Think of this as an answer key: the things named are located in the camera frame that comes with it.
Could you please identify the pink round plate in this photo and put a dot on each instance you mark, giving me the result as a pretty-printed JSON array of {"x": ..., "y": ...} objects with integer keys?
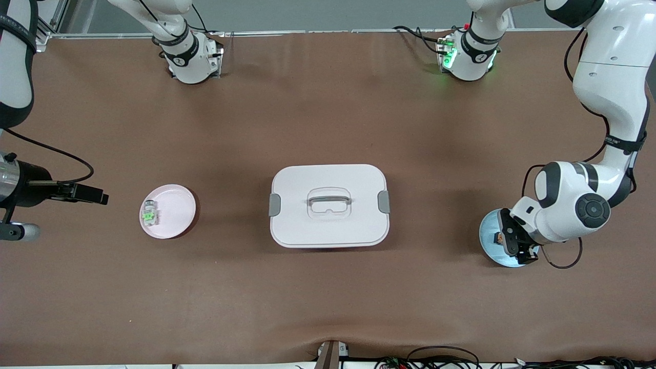
[{"x": 174, "y": 215}]

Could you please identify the light blue round plate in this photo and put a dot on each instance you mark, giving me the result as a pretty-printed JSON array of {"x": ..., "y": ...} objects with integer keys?
[{"x": 489, "y": 248}]

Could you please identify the aluminium frame post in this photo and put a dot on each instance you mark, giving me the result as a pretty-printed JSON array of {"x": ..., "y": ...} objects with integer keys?
[{"x": 43, "y": 38}]

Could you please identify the white lidded storage box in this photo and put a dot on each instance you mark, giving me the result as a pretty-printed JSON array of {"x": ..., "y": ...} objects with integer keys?
[{"x": 328, "y": 225}]

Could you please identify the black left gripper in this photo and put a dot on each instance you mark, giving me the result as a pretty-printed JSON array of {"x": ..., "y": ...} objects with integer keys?
[{"x": 527, "y": 253}]

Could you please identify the brown table mat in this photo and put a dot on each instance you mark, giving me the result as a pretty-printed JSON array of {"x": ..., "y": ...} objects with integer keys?
[{"x": 328, "y": 297}]

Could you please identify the metal camera mount clamp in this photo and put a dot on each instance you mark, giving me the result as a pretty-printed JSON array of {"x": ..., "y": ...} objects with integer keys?
[{"x": 330, "y": 356}]

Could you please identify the metal table edge rail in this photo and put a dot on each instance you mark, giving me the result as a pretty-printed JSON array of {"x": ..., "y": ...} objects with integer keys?
[{"x": 333, "y": 32}]

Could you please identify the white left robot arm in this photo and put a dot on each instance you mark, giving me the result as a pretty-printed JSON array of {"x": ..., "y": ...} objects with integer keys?
[{"x": 615, "y": 51}]

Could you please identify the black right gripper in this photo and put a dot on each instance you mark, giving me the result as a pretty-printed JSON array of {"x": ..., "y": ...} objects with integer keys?
[{"x": 31, "y": 190}]

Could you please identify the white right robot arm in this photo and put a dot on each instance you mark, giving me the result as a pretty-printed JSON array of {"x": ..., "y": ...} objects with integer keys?
[{"x": 187, "y": 66}]

